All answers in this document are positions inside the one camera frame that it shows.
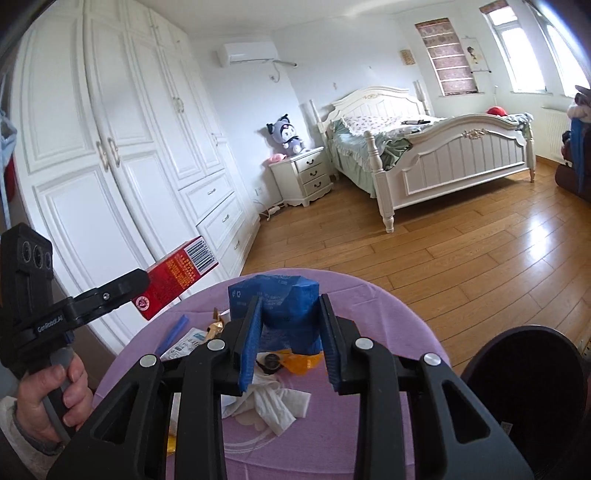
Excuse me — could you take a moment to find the white radiator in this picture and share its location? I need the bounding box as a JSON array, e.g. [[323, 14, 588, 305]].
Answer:
[[540, 107, 573, 164]]

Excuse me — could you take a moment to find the green floral bedding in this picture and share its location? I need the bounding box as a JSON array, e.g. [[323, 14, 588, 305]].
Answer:
[[329, 114, 451, 195]]

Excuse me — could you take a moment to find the red cardboard box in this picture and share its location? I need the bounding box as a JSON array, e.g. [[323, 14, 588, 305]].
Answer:
[[131, 236, 219, 321]]

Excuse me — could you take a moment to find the patterned window blind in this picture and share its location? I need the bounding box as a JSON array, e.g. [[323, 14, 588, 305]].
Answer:
[[416, 18, 478, 97]]

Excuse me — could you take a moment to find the blue plastic strip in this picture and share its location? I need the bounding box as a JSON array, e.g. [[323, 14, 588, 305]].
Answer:
[[159, 315, 191, 357]]

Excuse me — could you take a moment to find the white printed packet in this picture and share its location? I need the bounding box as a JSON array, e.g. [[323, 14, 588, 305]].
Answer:
[[161, 327, 208, 361]]

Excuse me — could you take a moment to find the white air conditioner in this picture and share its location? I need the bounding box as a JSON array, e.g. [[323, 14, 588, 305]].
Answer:
[[217, 41, 278, 65]]

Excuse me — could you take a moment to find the white wooden bed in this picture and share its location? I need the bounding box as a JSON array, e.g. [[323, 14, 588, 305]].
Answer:
[[309, 85, 536, 234]]

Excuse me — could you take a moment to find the black round lid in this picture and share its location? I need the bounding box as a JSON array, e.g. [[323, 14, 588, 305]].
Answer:
[[255, 353, 283, 376]]

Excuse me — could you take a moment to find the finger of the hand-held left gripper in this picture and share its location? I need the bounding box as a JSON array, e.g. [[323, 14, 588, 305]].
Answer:
[[69, 270, 151, 326]]

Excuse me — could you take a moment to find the white crumpled tissue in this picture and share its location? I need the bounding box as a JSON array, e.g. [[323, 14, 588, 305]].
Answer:
[[222, 369, 312, 437]]

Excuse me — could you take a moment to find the white wardrobe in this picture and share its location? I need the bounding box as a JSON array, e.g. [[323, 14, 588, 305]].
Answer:
[[9, 0, 262, 361]]

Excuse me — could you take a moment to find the orange wrapper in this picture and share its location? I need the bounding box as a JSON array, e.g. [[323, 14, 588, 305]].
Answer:
[[281, 350, 322, 377]]

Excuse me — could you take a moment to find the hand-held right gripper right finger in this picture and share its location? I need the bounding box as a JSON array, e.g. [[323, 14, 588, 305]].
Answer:
[[320, 293, 536, 480]]

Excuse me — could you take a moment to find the person's left forearm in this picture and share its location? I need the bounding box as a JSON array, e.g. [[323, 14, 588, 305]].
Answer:
[[0, 397, 70, 480]]

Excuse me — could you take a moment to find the person's left hand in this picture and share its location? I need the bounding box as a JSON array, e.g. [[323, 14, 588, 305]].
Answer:
[[14, 353, 93, 444]]

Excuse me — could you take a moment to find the blue packet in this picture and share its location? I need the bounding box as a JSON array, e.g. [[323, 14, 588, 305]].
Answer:
[[228, 274, 322, 356]]

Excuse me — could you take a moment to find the light blue hanging cloth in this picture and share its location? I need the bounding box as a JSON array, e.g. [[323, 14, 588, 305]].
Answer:
[[0, 74, 19, 227]]

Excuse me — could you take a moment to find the gold foil wrapper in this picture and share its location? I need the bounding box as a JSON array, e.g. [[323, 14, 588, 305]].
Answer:
[[205, 308, 228, 340]]

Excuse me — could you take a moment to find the white window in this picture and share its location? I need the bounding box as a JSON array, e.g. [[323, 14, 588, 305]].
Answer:
[[480, 0, 548, 93]]

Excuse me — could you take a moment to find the purple tablecloth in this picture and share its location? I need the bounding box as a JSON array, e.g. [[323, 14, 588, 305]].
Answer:
[[92, 270, 451, 480]]

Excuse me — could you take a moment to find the purple plush toy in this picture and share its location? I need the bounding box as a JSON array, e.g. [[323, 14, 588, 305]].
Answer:
[[266, 114, 306, 157]]

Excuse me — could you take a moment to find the wall scroll painting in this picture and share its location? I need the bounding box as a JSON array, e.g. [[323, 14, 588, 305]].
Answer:
[[464, 37, 491, 75]]

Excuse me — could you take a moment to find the black trash bin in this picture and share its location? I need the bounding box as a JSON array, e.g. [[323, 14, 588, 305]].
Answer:
[[462, 325, 585, 480]]

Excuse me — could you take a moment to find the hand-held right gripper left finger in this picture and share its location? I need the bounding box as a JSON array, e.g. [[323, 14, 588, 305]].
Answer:
[[46, 295, 264, 480]]

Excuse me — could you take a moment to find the pile of clothes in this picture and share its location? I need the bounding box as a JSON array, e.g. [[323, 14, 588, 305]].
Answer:
[[556, 85, 591, 201]]

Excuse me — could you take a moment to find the white nightstand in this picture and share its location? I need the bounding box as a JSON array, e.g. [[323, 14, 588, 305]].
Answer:
[[269, 147, 334, 208]]

